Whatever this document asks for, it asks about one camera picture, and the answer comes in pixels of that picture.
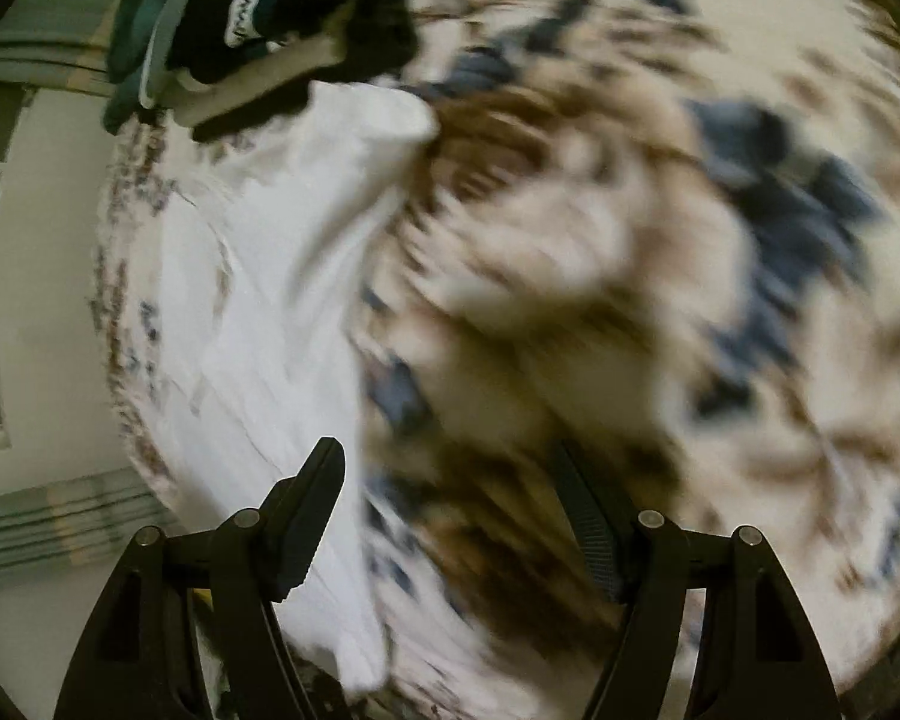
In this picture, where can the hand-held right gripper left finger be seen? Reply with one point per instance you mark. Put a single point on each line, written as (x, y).
(309, 506)

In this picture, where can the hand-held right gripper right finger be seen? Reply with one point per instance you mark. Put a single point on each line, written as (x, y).
(591, 521)

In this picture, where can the white garment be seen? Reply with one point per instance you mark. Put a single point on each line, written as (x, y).
(270, 277)

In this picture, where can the dark garment with zigzag trim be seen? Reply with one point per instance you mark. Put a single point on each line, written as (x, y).
(285, 0)

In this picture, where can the striped grey-green curtain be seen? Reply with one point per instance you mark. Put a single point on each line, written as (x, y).
(67, 521)
(52, 15)

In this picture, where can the floral printed bed blanket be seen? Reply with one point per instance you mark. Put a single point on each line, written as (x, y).
(607, 262)

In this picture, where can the dark green folded blanket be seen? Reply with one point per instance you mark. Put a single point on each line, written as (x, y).
(139, 37)

